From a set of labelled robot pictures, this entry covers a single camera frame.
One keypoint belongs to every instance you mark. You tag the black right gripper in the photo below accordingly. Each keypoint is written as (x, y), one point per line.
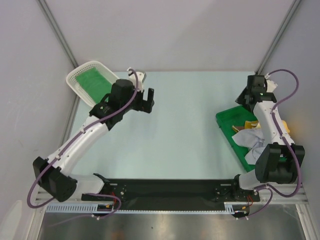
(243, 99)

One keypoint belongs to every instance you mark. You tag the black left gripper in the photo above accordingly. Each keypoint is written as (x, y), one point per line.
(144, 105)

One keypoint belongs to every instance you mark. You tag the green microfiber towel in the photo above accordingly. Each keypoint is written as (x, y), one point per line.
(93, 85)

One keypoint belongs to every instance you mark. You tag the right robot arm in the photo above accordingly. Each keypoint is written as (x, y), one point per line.
(278, 168)

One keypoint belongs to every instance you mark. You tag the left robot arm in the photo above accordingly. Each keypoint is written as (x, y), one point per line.
(53, 173)

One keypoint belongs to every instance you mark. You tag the green plastic tray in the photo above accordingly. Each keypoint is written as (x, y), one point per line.
(235, 116)

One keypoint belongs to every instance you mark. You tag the yellow cloth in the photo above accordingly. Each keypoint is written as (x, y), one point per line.
(255, 125)

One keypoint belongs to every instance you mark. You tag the light blue cloth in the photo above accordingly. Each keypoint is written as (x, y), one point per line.
(253, 140)

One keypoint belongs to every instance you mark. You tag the white perforated plastic basket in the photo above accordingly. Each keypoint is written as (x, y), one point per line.
(71, 82)

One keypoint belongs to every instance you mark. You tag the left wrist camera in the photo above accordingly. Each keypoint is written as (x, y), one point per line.
(137, 78)

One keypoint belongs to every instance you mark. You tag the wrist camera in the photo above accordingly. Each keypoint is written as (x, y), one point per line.
(269, 84)
(137, 78)

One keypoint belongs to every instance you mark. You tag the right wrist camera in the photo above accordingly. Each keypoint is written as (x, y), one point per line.
(269, 84)

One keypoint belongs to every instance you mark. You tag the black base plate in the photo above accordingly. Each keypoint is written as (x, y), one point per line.
(166, 190)

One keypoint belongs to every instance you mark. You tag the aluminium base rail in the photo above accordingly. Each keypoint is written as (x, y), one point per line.
(225, 195)

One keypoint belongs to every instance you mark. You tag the grey slotted cable duct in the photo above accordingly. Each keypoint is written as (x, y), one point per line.
(151, 207)

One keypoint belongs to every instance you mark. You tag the right aluminium frame post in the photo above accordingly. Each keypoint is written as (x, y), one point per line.
(294, 7)

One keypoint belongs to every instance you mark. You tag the aluminium frame post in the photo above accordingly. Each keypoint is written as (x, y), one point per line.
(45, 8)
(294, 7)

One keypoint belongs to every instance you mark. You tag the left aluminium frame post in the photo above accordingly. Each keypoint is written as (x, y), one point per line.
(45, 8)

